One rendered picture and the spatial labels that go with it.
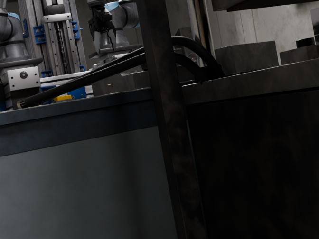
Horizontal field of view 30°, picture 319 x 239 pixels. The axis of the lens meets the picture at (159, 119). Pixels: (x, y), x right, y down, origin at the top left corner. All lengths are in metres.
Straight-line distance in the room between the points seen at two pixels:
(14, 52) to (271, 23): 4.56
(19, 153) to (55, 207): 0.20
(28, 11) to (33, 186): 1.42
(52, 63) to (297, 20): 4.01
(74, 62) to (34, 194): 1.26
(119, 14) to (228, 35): 5.00
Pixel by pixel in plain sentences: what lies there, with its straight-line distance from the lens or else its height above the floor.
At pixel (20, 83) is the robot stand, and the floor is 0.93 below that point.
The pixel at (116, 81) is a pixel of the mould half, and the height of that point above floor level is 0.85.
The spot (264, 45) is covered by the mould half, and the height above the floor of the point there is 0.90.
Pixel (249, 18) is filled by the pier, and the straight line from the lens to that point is 7.17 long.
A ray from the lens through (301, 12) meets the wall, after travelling 6.50.
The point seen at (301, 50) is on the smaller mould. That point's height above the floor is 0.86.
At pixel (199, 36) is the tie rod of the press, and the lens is 1.83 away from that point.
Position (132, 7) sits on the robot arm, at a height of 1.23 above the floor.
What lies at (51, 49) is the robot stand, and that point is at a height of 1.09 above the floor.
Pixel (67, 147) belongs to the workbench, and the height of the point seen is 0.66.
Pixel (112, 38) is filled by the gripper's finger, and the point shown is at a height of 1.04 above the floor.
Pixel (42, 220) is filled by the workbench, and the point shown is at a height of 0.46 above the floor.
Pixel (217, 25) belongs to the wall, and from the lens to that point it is 8.17.
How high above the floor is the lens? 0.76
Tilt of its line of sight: 2 degrees down
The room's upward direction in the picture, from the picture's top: 10 degrees counter-clockwise
